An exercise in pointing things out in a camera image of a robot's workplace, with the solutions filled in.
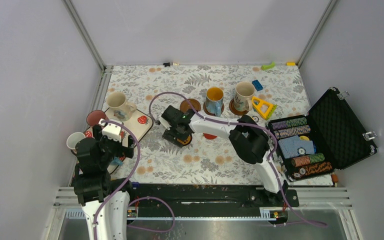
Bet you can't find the brown wooden coaster top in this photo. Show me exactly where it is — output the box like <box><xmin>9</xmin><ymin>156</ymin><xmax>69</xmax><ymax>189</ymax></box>
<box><xmin>179</xmin><ymin>98</ymin><xmax>202</xmax><ymax>113</ymax></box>

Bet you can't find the floral tablecloth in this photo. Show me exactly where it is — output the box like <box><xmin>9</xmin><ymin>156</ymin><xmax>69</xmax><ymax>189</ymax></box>
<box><xmin>105</xmin><ymin>65</ymin><xmax>311</xmax><ymax>185</ymax></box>

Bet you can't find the red round coaster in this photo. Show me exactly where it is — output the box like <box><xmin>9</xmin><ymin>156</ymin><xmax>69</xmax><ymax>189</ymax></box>
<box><xmin>203</xmin><ymin>133</ymin><xmax>217</xmax><ymax>140</ymax></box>

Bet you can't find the yellow toy shape sorter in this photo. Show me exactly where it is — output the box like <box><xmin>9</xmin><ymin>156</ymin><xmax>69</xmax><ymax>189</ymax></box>
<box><xmin>251</xmin><ymin>96</ymin><xmax>277</xmax><ymax>121</ymax></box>

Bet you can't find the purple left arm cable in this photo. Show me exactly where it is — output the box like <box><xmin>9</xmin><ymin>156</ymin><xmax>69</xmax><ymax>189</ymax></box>
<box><xmin>92</xmin><ymin>119</ymin><xmax>176</xmax><ymax>240</ymax></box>

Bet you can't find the yellow black-rimmed coaster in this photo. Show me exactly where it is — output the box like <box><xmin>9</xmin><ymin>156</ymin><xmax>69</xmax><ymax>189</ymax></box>
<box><xmin>177</xmin><ymin>135</ymin><xmax>193</xmax><ymax>147</ymax></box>

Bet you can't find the black poker chip case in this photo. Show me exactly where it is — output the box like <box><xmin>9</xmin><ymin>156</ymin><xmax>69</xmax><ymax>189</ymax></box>
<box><xmin>267</xmin><ymin>87</ymin><xmax>378</xmax><ymax>181</ymax></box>

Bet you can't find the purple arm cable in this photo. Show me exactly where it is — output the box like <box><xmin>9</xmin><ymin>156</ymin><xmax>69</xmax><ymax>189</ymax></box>
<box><xmin>92</xmin><ymin>119</ymin><xmax>176</xmax><ymax>240</ymax></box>
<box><xmin>148</xmin><ymin>91</ymin><xmax>329</xmax><ymax>229</ymax></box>

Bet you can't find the blue toy brick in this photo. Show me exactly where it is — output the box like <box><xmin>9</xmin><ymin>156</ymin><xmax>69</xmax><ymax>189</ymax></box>
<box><xmin>251</xmin><ymin>79</ymin><xmax>264</xmax><ymax>92</ymax></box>

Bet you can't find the pink mug white inside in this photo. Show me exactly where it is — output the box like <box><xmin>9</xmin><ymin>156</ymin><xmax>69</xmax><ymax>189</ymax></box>
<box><xmin>66</xmin><ymin>132</ymin><xmax>86</xmax><ymax>155</ymax></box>

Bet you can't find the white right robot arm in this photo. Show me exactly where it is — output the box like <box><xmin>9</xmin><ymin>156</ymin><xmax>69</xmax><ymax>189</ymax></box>
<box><xmin>157</xmin><ymin>105</ymin><xmax>291</xmax><ymax>207</ymax></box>

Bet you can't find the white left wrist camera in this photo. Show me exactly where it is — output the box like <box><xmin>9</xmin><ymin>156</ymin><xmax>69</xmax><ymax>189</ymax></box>
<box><xmin>101</xmin><ymin>123</ymin><xmax>123</xmax><ymax>143</ymax></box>

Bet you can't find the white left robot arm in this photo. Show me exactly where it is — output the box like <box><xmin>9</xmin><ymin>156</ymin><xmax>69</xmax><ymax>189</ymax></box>
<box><xmin>73</xmin><ymin>120</ymin><xmax>135</xmax><ymax>240</ymax></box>

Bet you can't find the cream mug with handle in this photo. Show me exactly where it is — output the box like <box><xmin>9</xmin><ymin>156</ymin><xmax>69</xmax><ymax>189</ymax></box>
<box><xmin>233</xmin><ymin>81</ymin><xmax>256</xmax><ymax>112</ymax></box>

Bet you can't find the pink mug dark rim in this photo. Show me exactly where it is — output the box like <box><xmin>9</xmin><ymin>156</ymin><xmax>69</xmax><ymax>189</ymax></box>
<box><xmin>86</xmin><ymin>110</ymin><xmax>109</xmax><ymax>127</ymax></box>

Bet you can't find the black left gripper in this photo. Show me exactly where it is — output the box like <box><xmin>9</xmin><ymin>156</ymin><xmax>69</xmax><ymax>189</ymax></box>
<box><xmin>93</xmin><ymin>124</ymin><xmax>135</xmax><ymax>167</ymax></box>

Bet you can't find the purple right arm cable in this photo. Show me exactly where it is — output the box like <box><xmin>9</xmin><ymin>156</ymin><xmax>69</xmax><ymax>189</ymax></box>
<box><xmin>148</xmin><ymin>91</ymin><xmax>329</xmax><ymax>229</ymax></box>

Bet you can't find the green plastic block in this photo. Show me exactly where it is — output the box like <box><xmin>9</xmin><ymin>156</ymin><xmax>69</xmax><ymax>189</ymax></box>
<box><xmin>260</xmin><ymin>61</ymin><xmax>276</xmax><ymax>71</ymax></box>

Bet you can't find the blue mug yellow inside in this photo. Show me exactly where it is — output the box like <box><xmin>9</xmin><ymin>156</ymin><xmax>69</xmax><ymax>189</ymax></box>
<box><xmin>205</xmin><ymin>87</ymin><xmax>224</xmax><ymax>116</ymax></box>

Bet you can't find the cream mug far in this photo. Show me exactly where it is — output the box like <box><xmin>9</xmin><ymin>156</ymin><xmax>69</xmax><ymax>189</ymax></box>
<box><xmin>106</xmin><ymin>92</ymin><xmax>137</xmax><ymax>122</ymax></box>

